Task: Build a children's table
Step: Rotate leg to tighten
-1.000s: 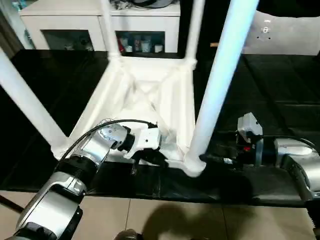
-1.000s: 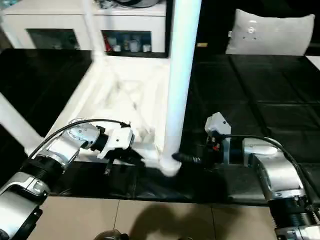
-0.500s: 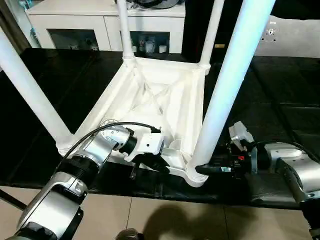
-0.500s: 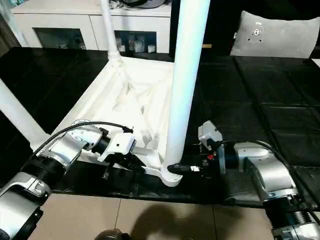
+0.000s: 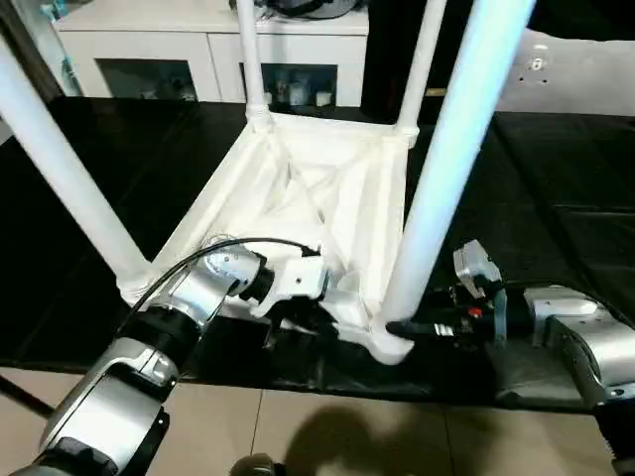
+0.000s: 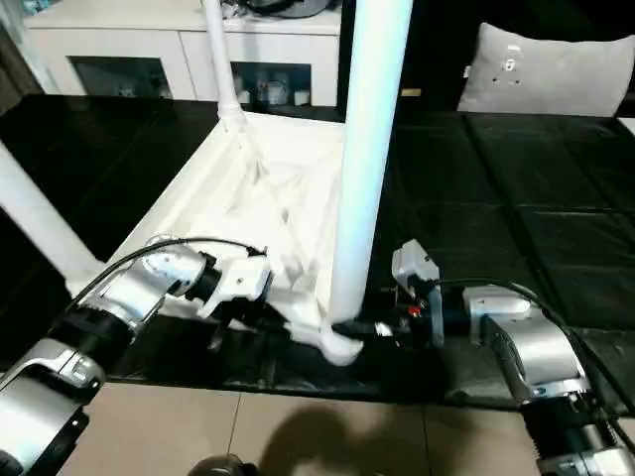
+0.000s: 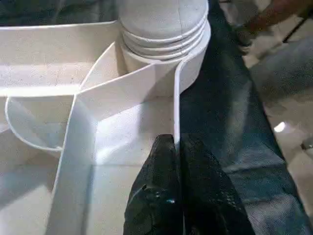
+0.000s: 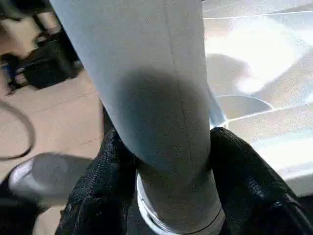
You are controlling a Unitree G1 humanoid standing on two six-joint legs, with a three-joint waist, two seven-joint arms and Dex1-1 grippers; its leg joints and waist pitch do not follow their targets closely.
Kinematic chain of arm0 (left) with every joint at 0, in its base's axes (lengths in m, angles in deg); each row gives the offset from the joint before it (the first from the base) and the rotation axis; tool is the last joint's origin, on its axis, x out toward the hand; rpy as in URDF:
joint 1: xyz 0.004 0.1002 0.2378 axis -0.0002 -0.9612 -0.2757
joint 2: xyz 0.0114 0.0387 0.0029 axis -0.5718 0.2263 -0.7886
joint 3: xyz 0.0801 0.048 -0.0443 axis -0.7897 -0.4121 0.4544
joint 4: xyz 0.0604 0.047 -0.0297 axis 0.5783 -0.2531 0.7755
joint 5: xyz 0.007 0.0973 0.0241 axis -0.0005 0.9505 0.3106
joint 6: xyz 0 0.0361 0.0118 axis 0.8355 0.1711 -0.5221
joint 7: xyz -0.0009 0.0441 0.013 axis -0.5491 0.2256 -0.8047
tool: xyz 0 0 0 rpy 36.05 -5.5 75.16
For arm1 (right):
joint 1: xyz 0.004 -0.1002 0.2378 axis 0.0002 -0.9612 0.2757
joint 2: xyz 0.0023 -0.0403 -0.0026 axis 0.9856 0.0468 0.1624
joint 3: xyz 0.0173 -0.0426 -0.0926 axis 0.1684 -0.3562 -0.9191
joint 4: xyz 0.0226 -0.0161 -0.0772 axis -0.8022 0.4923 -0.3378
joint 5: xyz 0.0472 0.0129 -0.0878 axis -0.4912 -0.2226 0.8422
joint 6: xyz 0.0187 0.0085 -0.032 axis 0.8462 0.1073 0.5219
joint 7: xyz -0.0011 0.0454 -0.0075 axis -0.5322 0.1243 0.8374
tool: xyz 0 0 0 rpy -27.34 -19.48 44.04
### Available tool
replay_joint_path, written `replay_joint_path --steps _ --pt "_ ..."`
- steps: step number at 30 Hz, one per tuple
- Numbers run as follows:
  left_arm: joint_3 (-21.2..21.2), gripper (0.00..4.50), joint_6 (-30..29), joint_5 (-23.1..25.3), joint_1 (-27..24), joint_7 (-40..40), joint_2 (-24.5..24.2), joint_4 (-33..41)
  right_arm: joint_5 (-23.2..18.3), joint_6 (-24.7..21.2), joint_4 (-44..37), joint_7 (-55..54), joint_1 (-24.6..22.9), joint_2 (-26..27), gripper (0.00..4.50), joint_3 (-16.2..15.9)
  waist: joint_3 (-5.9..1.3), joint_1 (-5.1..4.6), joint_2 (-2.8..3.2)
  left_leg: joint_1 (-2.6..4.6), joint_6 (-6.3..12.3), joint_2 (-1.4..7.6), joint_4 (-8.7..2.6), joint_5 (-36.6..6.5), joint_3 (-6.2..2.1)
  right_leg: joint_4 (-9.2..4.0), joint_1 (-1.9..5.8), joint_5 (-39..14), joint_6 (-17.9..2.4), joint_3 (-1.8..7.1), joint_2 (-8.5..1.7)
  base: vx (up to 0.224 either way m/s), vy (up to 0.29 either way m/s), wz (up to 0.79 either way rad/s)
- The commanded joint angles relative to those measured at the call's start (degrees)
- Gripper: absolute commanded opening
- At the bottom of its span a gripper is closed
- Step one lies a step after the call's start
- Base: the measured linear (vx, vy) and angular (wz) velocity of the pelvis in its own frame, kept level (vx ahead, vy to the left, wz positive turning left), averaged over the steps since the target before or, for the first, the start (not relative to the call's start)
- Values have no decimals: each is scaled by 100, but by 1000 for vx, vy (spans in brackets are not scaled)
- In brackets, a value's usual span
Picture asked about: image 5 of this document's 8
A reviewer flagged white plastic table leg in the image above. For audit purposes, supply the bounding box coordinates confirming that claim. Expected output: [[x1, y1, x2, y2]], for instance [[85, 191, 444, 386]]
[[0, 33, 154, 295], [380, 0, 541, 324], [234, 0, 275, 131], [395, 0, 448, 136]]

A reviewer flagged black work mat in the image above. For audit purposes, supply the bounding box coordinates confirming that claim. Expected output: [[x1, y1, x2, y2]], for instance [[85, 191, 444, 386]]
[[0, 95, 635, 414]]

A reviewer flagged white plastic table top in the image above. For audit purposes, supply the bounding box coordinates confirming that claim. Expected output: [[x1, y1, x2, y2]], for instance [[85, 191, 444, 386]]
[[115, 110, 422, 367]]

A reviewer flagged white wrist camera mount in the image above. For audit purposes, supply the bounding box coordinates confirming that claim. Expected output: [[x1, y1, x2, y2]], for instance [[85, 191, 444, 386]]
[[450, 238, 509, 344], [249, 241, 332, 319]]

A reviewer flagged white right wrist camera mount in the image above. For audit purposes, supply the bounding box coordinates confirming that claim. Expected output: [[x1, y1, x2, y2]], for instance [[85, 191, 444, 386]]
[[450, 238, 509, 344]]

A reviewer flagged white glass-door cabinet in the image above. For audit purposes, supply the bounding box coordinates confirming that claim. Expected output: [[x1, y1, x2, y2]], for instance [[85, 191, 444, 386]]
[[51, 0, 372, 109]]

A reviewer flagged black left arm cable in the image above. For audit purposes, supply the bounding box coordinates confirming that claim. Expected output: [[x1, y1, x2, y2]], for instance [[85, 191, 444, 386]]
[[115, 236, 319, 339]]

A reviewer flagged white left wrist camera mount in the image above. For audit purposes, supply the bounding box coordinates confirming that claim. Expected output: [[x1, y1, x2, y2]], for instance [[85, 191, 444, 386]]
[[249, 241, 332, 319]]

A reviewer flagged black box with gold label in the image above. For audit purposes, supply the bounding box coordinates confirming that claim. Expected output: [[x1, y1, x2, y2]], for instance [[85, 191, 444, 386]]
[[360, 0, 537, 124]]

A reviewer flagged black metal support bar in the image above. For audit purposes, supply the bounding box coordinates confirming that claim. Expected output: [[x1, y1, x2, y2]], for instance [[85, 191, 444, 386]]
[[0, 373, 57, 418]]

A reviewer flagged white pipe with blue clip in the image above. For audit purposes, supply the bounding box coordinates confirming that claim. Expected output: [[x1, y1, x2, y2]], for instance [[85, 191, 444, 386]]
[[38, 3, 84, 99]]

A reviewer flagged grey cushion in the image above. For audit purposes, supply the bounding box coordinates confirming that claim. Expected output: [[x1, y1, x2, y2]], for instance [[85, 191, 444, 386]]
[[494, 26, 635, 116]]

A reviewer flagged dark round device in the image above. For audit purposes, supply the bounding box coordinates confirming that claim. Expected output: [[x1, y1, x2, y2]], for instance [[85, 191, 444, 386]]
[[266, 0, 354, 21]]

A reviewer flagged dark robot left foot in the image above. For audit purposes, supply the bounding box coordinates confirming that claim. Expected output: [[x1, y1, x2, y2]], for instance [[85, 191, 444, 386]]
[[229, 452, 288, 476]]

